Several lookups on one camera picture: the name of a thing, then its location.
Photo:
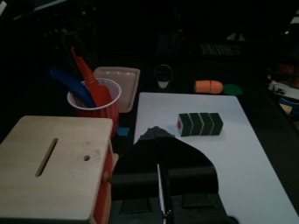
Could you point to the black and white toy item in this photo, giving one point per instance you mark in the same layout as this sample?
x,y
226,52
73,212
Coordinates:
x,y
162,76

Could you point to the green round toy piece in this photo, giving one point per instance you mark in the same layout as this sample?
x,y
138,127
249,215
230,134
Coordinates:
x,y
232,89

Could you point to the pink plastic tray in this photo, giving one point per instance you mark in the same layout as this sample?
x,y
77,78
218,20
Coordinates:
x,y
122,84

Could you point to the wooden toy box with slot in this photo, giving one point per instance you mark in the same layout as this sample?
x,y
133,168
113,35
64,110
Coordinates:
x,y
50,166

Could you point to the white cutting board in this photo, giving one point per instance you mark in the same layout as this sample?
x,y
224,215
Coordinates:
x,y
233,163

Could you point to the red plastic cup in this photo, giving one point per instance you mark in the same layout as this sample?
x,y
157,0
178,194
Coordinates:
x,y
101,109

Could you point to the green toy sushi roll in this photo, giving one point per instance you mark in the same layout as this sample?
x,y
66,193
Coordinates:
x,y
200,124

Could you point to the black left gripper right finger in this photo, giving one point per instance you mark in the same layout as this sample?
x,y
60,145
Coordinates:
x,y
190,169

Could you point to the small blue toy piece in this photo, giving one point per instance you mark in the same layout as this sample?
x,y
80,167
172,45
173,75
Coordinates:
x,y
122,131

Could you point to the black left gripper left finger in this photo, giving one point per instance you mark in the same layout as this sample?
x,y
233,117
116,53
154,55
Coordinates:
x,y
136,163

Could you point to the blue toy utensil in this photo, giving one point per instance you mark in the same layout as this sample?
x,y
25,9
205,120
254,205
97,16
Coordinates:
x,y
73,84

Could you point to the orange toy carrot piece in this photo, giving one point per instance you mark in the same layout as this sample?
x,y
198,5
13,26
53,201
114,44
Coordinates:
x,y
208,86

